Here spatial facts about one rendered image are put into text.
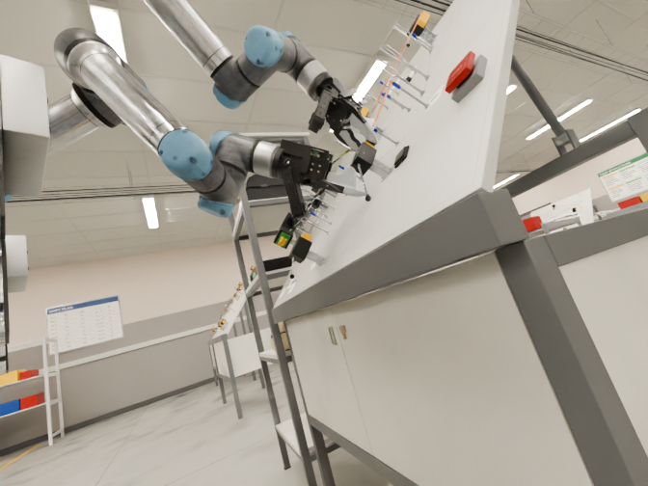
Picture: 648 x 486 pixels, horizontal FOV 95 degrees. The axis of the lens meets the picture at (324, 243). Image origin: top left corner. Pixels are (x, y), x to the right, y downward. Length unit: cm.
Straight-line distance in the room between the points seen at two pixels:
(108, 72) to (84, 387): 761
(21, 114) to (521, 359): 60
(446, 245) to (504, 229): 7
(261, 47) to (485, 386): 74
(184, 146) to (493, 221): 46
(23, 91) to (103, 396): 774
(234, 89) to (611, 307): 80
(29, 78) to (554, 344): 62
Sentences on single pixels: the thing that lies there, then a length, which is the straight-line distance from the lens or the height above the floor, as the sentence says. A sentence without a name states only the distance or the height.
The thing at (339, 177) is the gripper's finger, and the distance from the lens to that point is 65.
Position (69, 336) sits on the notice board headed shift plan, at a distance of 818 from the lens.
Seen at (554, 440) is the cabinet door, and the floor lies 58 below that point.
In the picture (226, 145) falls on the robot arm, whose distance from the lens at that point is 71.
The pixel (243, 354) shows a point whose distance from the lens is 364.
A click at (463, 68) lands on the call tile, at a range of 60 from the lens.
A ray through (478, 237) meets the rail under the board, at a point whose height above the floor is 82.
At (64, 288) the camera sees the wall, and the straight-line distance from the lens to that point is 841.
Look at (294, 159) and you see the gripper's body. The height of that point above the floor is 112.
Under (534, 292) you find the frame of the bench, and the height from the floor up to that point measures 74.
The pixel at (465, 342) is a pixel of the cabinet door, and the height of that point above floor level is 69.
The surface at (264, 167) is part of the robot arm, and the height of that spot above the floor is 112.
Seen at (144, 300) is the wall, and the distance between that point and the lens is 807.
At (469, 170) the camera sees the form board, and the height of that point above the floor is 90.
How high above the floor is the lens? 79
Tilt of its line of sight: 13 degrees up
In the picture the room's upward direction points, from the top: 16 degrees counter-clockwise
